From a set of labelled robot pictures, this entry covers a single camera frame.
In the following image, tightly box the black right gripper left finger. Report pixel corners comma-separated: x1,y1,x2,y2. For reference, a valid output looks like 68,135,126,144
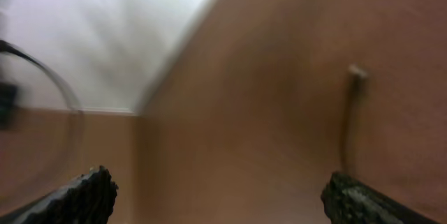
1,165,118,224

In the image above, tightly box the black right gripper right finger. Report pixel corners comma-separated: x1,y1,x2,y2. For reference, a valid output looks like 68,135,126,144
321,172,437,224

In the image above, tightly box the black left camera cable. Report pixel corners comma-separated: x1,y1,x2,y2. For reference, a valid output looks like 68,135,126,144
0,39,85,141

